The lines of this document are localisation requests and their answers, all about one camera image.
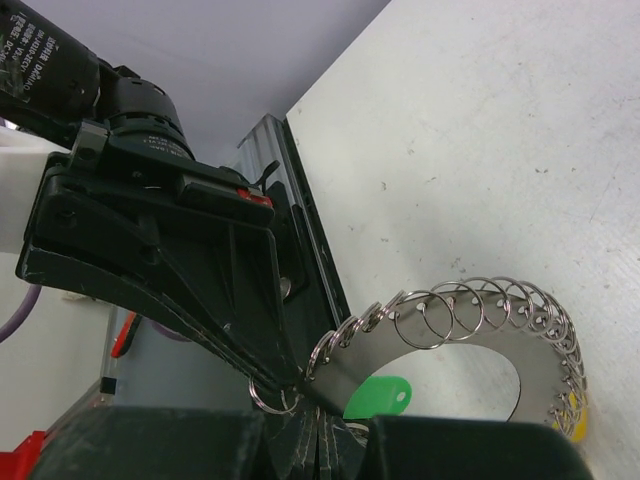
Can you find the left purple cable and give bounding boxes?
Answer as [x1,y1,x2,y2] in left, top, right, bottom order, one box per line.
[0,289,36,344]

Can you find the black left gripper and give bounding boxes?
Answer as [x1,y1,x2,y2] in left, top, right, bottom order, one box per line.
[16,119,299,391]

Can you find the green key tag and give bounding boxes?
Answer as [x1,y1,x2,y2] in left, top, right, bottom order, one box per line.
[343,376,412,420]

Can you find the yellow key tag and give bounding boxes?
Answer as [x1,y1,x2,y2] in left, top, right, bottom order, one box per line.
[560,392,588,444]

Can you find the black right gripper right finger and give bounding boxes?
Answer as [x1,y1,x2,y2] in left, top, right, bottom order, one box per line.
[362,416,593,480]

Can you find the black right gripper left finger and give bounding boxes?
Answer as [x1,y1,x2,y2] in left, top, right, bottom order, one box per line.
[29,407,265,479]

